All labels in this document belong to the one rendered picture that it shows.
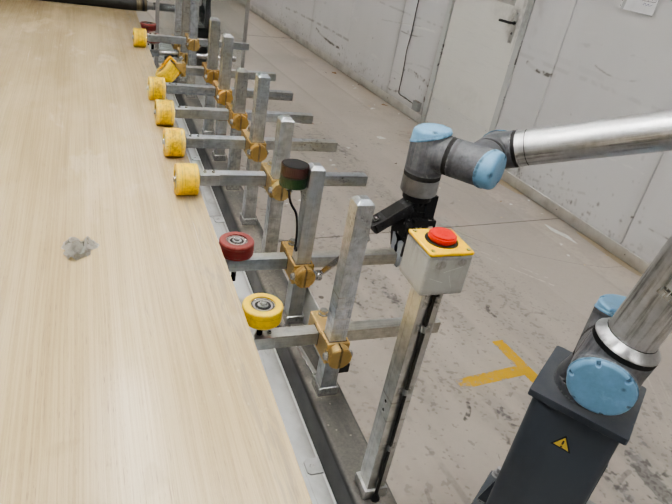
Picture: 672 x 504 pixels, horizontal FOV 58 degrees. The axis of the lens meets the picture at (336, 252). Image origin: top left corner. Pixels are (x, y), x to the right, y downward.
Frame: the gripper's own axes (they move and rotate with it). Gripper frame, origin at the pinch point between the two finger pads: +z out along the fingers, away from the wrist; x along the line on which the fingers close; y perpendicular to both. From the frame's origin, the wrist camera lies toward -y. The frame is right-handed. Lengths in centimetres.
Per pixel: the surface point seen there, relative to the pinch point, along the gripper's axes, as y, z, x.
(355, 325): -20.9, -1.3, -25.1
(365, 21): 194, 27, 488
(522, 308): 126, 86, 78
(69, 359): -76, -9, -36
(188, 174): -50, -15, 22
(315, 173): -27.3, -27.9, -5.8
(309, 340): -31.5, 0.2, -26.6
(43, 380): -80, -9, -40
